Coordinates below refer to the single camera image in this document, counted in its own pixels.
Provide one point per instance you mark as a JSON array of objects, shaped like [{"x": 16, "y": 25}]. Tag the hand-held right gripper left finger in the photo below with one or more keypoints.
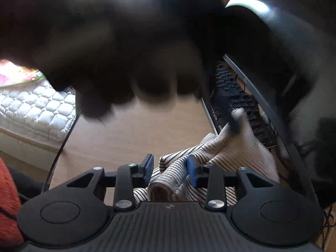
[{"x": 147, "y": 170}]

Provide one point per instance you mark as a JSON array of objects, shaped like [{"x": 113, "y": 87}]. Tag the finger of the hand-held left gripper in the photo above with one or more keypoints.
[{"x": 237, "y": 122}]

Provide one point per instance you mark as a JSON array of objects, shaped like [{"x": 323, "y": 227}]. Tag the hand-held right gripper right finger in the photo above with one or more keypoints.
[{"x": 193, "y": 172}]

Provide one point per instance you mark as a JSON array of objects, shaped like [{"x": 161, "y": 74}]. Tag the striped beige sweater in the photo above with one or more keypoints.
[{"x": 236, "y": 155}]

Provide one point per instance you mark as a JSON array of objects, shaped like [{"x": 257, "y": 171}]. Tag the person's left forearm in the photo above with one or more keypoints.
[{"x": 31, "y": 18}]

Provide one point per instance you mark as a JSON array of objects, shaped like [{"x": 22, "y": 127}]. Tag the person's left hand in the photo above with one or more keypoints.
[{"x": 126, "y": 57}]

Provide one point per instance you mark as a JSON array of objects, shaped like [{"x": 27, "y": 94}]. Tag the black keyboard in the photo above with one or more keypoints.
[{"x": 233, "y": 94}]

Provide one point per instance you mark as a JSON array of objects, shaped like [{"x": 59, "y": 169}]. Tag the curved black monitor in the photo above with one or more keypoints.
[{"x": 288, "y": 57}]

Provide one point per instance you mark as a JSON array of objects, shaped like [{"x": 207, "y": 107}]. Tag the white quilted mattress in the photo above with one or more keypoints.
[{"x": 34, "y": 110}]

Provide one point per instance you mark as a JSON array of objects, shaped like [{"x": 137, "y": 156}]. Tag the red fuzzy cloth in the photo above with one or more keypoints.
[{"x": 9, "y": 202}]

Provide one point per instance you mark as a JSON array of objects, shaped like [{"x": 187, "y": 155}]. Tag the colourful printed blanket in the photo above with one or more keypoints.
[{"x": 18, "y": 74}]

